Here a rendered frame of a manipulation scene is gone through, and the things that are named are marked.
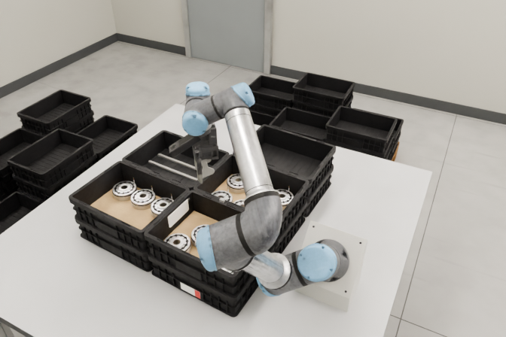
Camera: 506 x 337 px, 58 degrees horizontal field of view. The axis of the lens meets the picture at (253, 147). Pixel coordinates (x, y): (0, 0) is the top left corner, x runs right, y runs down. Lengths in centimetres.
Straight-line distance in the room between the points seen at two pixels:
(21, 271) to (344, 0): 348
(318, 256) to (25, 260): 121
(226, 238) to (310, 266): 43
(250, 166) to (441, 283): 195
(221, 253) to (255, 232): 10
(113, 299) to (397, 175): 147
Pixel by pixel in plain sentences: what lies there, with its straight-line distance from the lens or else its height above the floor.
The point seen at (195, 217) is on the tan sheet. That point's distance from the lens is 191.
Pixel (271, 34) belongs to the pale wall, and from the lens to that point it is 482.
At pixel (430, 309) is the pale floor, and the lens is 280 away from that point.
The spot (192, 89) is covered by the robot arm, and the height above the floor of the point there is 149.
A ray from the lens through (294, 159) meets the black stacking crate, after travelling 222.
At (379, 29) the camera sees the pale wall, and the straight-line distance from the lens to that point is 445.
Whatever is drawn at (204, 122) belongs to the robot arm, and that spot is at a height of 145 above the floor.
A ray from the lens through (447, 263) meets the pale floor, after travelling 306.
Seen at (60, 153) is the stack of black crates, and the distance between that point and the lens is 308.
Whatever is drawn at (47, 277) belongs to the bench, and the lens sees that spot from 202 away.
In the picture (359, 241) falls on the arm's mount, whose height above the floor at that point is 93.
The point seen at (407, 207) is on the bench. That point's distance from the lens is 226.
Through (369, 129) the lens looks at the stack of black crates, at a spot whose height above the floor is 49.
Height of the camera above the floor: 213
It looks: 34 degrees down
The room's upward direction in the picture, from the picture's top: straight up
